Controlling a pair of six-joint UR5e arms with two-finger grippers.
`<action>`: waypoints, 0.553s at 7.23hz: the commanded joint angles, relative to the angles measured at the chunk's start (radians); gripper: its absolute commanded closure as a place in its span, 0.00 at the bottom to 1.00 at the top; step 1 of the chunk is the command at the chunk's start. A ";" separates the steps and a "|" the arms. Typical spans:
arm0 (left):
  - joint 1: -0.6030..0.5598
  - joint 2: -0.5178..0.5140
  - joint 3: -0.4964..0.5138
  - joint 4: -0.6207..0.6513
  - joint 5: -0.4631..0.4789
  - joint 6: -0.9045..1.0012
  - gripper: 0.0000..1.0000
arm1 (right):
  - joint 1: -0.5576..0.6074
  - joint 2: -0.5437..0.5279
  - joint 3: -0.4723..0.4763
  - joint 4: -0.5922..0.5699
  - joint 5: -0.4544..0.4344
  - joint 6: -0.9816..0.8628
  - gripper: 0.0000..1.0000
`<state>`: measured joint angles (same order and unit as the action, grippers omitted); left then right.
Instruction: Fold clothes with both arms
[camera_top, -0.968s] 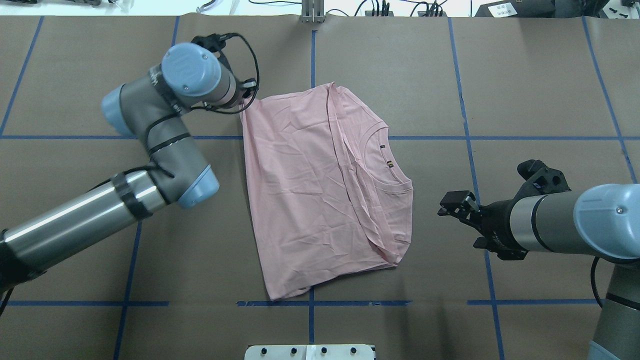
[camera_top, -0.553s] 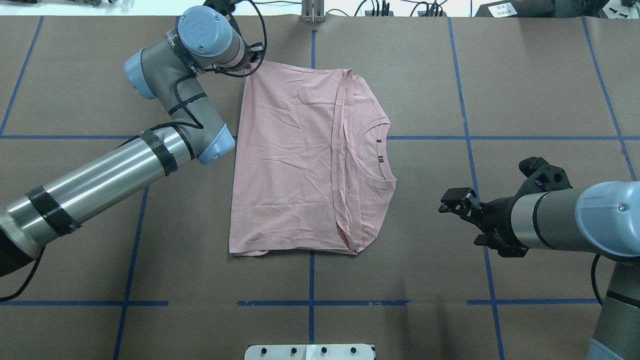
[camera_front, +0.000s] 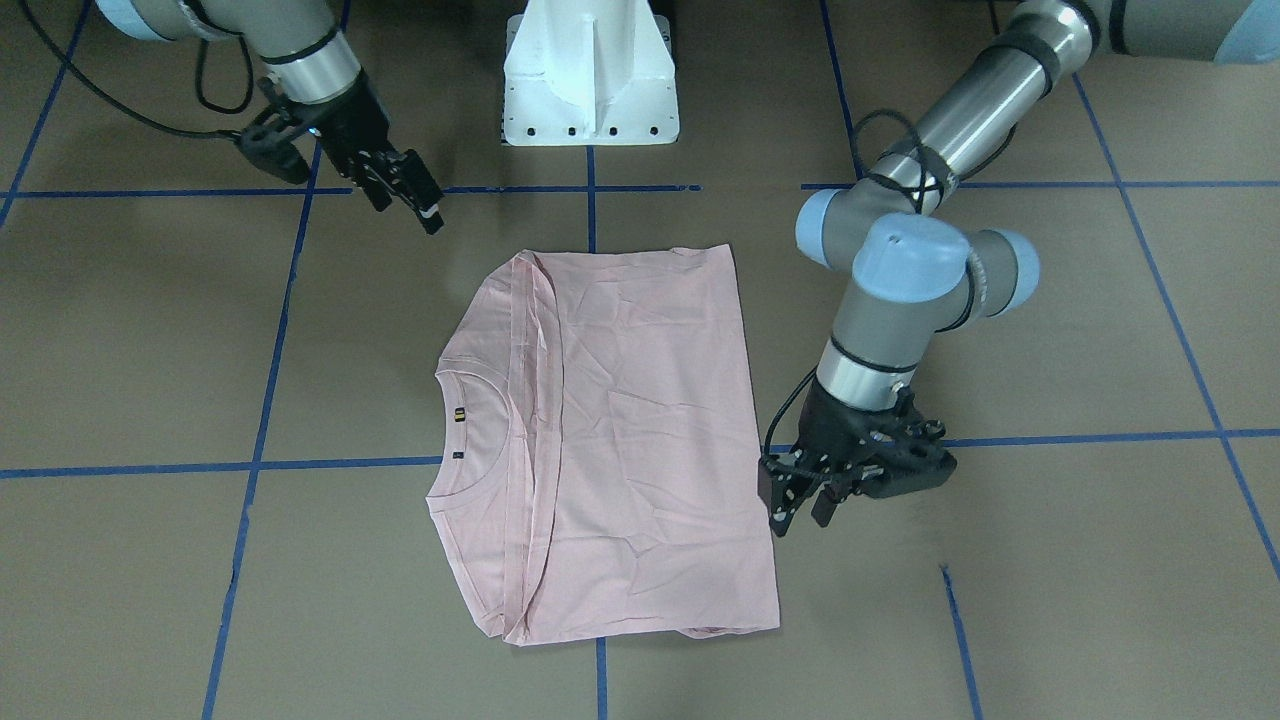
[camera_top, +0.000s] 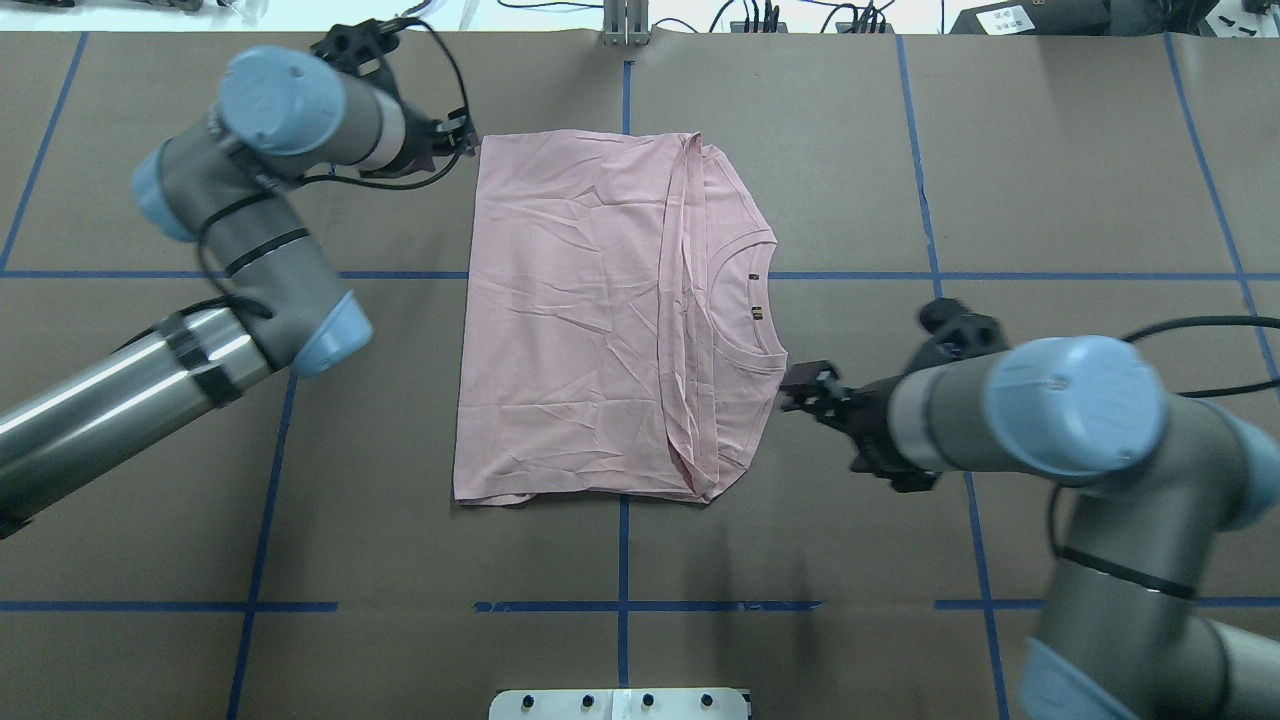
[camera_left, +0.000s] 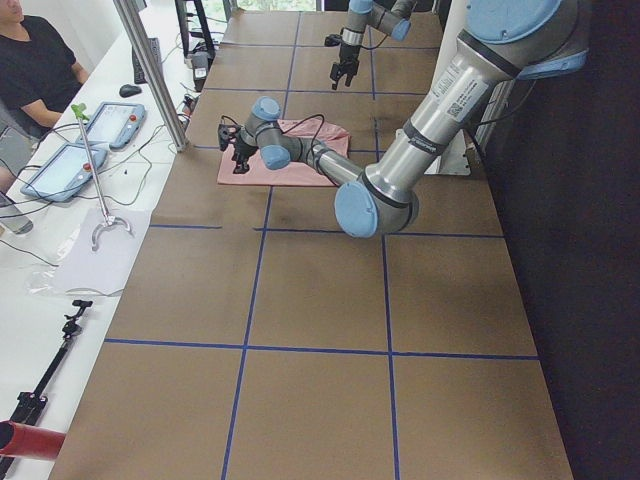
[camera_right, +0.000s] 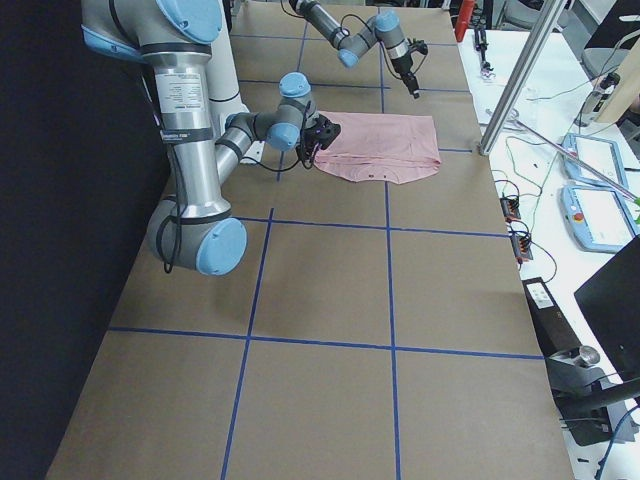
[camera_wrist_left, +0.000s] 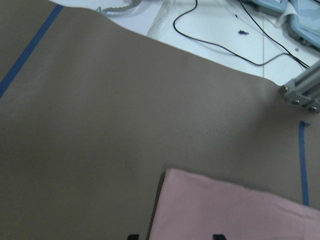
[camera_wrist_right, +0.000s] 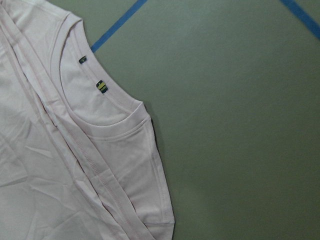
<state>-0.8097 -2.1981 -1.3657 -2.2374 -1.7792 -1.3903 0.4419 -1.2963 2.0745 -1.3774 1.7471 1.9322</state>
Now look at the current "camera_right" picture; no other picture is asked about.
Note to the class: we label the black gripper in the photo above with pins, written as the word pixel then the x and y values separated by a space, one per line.
pixel 311 145
pixel 404 67

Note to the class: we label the pink Snoopy t-shirt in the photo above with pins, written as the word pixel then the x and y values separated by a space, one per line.
pixel 381 147

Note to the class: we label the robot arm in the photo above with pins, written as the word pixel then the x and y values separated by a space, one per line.
pixel 381 30
pixel 193 228

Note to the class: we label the blue tape grid lines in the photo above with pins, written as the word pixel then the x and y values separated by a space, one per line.
pixel 372 331

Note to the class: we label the black selfie stick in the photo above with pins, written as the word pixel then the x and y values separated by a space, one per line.
pixel 481 47

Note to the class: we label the orange circuit board far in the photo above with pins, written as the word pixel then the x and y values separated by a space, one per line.
pixel 510 208

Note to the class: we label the orange circuit board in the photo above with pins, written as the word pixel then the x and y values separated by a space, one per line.
pixel 521 242
pixel 510 208

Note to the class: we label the orange circuit board near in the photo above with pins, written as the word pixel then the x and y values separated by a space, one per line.
pixel 521 242

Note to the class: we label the upper teach pendant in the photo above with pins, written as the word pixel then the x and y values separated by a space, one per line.
pixel 601 154

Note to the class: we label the teach pendant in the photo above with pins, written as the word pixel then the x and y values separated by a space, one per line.
pixel 598 218
pixel 601 154

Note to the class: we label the lower teach pendant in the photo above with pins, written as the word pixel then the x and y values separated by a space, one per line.
pixel 598 218

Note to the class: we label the black power box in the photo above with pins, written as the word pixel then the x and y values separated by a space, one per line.
pixel 555 335

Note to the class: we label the black monitor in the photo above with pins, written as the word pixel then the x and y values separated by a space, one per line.
pixel 609 302

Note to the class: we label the aluminium frame post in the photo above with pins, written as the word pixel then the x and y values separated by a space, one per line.
pixel 530 53

